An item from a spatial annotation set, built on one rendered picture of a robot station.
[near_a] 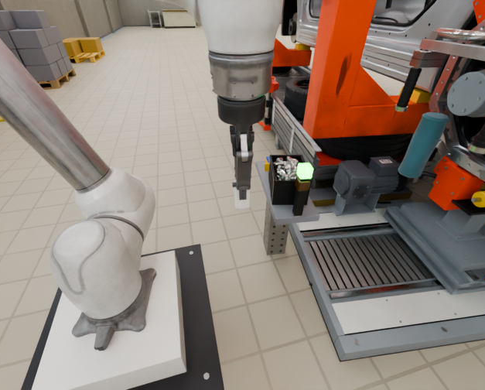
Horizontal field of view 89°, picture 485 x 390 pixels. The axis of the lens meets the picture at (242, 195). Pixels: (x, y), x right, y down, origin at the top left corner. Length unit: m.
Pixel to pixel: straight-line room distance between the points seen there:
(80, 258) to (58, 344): 0.30
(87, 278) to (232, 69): 0.50
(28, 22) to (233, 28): 5.33
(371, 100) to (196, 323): 1.24
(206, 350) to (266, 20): 0.77
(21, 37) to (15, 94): 4.63
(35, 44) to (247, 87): 4.99
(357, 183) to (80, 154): 1.15
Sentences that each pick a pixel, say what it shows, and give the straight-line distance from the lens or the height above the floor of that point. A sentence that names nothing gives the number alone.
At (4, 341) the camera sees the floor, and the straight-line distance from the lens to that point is 1.49.
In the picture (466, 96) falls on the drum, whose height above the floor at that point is 0.85.
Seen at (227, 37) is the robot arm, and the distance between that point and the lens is 0.34.
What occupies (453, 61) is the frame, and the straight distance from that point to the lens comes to 1.34.
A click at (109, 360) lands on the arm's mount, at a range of 0.77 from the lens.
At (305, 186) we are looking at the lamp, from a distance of 0.85.
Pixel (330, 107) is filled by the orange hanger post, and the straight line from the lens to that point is 1.32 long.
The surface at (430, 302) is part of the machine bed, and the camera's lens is 1.38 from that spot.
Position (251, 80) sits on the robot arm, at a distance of 0.36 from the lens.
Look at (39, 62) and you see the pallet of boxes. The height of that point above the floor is 0.39.
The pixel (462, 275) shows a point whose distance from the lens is 1.44.
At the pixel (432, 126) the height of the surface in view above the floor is 0.71.
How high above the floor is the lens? 1.07
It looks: 37 degrees down
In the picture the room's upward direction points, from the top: straight up
